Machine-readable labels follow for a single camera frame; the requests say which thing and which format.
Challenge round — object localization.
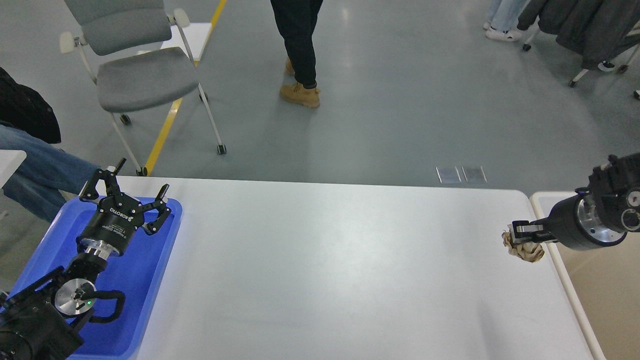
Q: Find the white side table corner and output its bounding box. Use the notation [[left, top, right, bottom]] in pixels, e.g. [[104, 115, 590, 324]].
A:
[[0, 149, 26, 188]]

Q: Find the floor socket plate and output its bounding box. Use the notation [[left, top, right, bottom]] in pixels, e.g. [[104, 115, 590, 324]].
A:
[[461, 165, 488, 184], [436, 166, 462, 185]]

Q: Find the chair draped with dark coat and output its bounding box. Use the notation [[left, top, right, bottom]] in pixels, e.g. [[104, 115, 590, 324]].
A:
[[516, 0, 640, 88]]

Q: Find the white floor board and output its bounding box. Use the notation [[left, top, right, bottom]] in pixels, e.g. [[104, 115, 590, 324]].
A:
[[136, 22, 213, 65]]

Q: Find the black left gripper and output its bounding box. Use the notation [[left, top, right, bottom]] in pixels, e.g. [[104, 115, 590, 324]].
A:
[[76, 158, 172, 256]]

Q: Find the white plastic bin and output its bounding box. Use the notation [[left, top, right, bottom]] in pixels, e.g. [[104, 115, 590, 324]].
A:
[[529, 190, 640, 360]]

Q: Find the grey office chair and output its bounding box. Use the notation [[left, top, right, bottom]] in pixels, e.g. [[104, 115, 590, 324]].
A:
[[59, 0, 227, 177]]

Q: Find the right floor socket plate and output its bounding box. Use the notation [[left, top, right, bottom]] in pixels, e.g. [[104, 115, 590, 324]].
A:
[[461, 165, 488, 184]]

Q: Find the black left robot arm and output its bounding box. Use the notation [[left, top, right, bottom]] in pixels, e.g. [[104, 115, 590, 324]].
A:
[[1, 158, 173, 360]]

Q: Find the seated person in jeans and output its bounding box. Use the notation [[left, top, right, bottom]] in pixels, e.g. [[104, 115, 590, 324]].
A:
[[0, 68, 99, 223]]

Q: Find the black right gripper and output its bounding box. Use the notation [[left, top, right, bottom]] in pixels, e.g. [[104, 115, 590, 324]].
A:
[[508, 194, 627, 251]]

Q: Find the brown paper ball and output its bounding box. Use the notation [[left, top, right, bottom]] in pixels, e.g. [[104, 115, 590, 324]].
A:
[[502, 224, 546, 264]]

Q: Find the person in light jeans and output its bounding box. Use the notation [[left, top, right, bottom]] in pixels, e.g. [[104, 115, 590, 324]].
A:
[[483, 0, 528, 43]]

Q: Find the blue plastic tray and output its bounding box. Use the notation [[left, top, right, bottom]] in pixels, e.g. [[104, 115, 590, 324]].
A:
[[10, 198, 183, 360]]

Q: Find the left floor socket plate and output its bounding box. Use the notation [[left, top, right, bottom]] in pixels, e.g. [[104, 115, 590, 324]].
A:
[[436, 166, 462, 185]]

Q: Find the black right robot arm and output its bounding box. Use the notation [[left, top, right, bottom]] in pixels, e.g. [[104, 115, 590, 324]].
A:
[[503, 153, 640, 251]]

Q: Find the person with tan boots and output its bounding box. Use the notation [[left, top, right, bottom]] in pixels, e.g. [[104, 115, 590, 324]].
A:
[[270, 0, 323, 109]]

